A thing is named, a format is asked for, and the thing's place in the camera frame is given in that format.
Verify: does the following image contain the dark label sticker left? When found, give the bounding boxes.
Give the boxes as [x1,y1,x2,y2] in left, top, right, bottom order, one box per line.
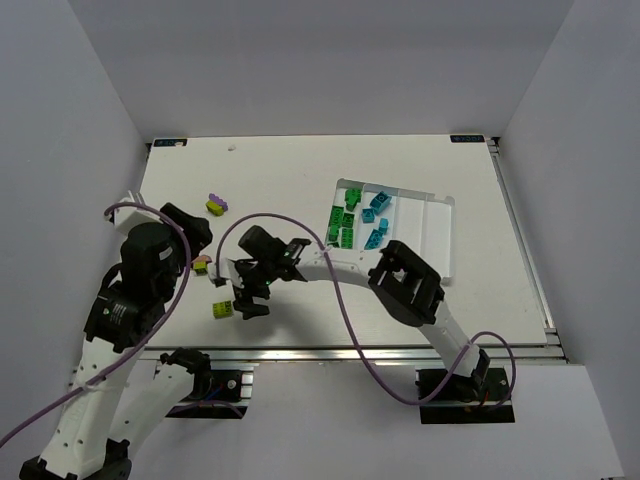
[152,138,188,148]

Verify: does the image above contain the lime 2x2 lego brick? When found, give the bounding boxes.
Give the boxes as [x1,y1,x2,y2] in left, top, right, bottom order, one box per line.
[212,300,234,319]

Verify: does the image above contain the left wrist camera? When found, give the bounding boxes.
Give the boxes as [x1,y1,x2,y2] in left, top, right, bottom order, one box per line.
[103,190,160,236]

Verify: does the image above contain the lime curved lego brick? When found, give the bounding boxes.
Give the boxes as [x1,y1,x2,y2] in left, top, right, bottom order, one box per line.
[205,200,225,217]

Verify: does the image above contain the green curved lego brick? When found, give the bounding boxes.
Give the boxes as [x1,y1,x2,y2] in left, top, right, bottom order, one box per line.
[344,188,362,211]

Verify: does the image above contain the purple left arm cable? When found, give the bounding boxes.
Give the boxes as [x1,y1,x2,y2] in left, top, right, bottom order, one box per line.
[0,202,194,449]

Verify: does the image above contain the dark label sticker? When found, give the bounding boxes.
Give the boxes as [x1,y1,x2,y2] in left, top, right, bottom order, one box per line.
[152,138,188,148]
[449,134,486,143]

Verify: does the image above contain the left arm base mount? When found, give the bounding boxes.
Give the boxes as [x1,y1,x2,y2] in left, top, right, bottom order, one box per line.
[159,348,253,419]

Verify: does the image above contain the white compartment tray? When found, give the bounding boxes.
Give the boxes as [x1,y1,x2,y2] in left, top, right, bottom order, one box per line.
[331,178,455,285]

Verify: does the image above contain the purple scalloped lego brick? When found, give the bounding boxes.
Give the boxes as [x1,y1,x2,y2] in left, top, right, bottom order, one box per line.
[209,193,228,211]

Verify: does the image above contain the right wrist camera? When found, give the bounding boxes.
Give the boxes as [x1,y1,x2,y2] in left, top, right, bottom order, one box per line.
[207,257,242,288]

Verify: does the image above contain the teal curved large lego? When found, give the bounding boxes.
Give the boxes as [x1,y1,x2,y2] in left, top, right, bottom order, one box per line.
[369,191,392,215]

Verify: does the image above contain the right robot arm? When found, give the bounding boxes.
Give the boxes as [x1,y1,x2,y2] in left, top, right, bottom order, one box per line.
[220,226,490,401]

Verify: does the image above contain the green 2x4 lego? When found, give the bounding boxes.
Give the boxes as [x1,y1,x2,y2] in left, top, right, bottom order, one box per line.
[329,205,344,228]
[340,227,354,249]

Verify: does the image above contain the teal square lego brick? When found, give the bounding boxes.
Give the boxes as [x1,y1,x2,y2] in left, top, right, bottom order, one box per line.
[378,217,389,234]

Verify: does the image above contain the teal 2x4 lego brick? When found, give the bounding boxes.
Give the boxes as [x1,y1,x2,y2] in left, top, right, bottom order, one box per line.
[364,229,384,250]

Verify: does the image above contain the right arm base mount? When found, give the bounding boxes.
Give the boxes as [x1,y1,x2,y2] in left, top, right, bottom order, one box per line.
[419,368,515,425]

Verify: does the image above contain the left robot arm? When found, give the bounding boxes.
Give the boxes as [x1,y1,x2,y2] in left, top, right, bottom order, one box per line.
[19,200,213,479]

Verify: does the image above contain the teal small lego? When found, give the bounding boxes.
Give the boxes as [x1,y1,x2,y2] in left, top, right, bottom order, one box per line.
[361,208,375,224]

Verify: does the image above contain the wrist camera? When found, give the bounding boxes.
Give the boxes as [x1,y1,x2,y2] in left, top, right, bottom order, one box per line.
[103,190,160,236]
[207,257,242,288]

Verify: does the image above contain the green square lego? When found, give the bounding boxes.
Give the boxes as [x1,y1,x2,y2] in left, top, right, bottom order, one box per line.
[341,212,355,228]
[327,225,340,242]

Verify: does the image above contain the dark label sticker right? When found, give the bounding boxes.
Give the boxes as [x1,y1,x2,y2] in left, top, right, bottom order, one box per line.
[449,134,486,143]

